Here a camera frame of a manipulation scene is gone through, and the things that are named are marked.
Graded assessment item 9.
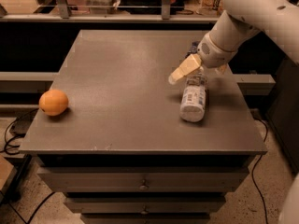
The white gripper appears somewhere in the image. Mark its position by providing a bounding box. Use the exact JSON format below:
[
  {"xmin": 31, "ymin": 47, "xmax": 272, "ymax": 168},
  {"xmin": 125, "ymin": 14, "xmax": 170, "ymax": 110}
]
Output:
[{"xmin": 168, "ymin": 34, "xmax": 236, "ymax": 85}]

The blue labelled plastic bottle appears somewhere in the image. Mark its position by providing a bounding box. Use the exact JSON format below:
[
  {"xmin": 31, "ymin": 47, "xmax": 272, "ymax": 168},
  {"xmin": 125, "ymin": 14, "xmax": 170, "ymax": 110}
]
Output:
[{"xmin": 179, "ymin": 73, "xmax": 206, "ymax": 122}]

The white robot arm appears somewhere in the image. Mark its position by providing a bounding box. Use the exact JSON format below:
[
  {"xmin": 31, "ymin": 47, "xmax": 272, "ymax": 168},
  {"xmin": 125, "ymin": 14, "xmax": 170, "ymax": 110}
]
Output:
[{"xmin": 168, "ymin": 0, "xmax": 299, "ymax": 85}]

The dark blue snack packet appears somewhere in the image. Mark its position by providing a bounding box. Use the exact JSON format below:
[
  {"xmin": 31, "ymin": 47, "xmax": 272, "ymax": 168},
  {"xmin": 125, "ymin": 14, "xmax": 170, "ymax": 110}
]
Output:
[{"xmin": 186, "ymin": 41, "xmax": 199, "ymax": 57}]

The printed plastic bag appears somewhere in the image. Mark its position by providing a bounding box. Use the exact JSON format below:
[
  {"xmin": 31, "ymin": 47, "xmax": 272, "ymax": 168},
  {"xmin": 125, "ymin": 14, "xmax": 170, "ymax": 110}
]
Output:
[{"xmin": 198, "ymin": 0, "xmax": 223, "ymax": 16}]

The black bag behind railing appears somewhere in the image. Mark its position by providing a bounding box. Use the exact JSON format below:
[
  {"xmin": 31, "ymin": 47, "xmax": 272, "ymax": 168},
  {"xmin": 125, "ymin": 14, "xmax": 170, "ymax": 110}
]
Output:
[{"xmin": 118, "ymin": 0, "xmax": 186, "ymax": 15}]

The grey drawer cabinet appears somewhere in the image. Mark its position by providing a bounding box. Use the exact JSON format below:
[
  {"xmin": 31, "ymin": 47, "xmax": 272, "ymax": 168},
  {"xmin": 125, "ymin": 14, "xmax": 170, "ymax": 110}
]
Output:
[{"xmin": 18, "ymin": 29, "xmax": 268, "ymax": 224}]

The metal railing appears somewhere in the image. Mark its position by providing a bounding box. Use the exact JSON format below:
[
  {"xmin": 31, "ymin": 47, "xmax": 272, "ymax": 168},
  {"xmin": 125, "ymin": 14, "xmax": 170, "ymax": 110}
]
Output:
[{"xmin": 0, "ymin": 0, "xmax": 223, "ymax": 24}]

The orange fruit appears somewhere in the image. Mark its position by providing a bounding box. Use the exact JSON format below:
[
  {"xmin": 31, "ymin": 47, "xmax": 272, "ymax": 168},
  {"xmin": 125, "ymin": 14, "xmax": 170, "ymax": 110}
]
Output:
[{"xmin": 39, "ymin": 90, "xmax": 69, "ymax": 116}]

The top grey drawer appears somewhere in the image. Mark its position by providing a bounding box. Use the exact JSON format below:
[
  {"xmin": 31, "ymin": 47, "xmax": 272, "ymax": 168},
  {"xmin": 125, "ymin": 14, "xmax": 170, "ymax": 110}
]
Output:
[{"xmin": 37, "ymin": 167, "xmax": 249, "ymax": 193}]

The grey drawer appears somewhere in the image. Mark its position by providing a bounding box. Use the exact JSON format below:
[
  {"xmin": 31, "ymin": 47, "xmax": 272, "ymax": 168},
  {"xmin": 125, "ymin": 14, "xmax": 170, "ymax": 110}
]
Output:
[
  {"xmin": 81, "ymin": 214, "xmax": 209, "ymax": 224},
  {"xmin": 64, "ymin": 197, "xmax": 225, "ymax": 214},
  {"xmin": 37, "ymin": 167, "xmax": 249, "ymax": 193}
]

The middle grey drawer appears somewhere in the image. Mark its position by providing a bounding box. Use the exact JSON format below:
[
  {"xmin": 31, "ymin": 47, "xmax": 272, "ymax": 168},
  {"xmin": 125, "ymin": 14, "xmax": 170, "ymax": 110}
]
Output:
[{"xmin": 64, "ymin": 197, "xmax": 225, "ymax": 214}]

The bottom grey drawer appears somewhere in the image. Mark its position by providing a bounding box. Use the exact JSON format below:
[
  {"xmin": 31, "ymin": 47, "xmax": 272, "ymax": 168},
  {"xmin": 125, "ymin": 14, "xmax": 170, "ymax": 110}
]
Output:
[{"xmin": 81, "ymin": 214, "xmax": 209, "ymax": 224}]

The black cable right floor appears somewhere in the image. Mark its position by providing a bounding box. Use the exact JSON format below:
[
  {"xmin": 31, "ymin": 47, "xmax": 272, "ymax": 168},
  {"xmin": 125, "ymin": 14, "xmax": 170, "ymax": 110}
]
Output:
[{"xmin": 250, "ymin": 119, "xmax": 270, "ymax": 224}]

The black cables left floor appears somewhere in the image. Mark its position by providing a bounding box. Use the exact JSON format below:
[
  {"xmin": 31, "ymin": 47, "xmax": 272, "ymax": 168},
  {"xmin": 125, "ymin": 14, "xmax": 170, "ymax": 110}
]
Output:
[{"xmin": 0, "ymin": 108, "xmax": 57, "ymax": 224}]

